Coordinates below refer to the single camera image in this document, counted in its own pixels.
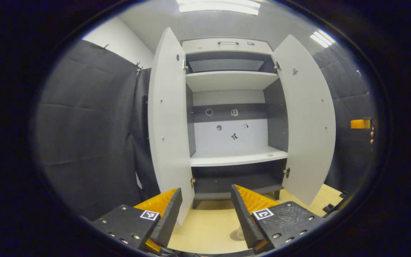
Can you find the grey cabinet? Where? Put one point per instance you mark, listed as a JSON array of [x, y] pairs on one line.
[[234, 80]]

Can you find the small ceiling light panel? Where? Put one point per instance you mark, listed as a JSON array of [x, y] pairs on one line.
[[322, 38]]

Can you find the large ceiling light panel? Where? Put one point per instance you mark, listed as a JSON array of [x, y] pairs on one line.
[[219, 6]]

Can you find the black backdrop cloth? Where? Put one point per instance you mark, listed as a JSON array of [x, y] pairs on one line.
[[84, 125]]

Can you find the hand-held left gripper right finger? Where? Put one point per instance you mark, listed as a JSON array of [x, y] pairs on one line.
[[244, 221]]

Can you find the metal backdrop clip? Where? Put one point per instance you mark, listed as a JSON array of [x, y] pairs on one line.
[[138, 67], [105, 46]]

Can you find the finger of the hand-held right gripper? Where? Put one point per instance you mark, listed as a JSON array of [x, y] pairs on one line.
[[359, 124]]

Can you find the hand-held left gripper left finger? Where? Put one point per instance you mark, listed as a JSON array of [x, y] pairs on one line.
[[170, 221]]

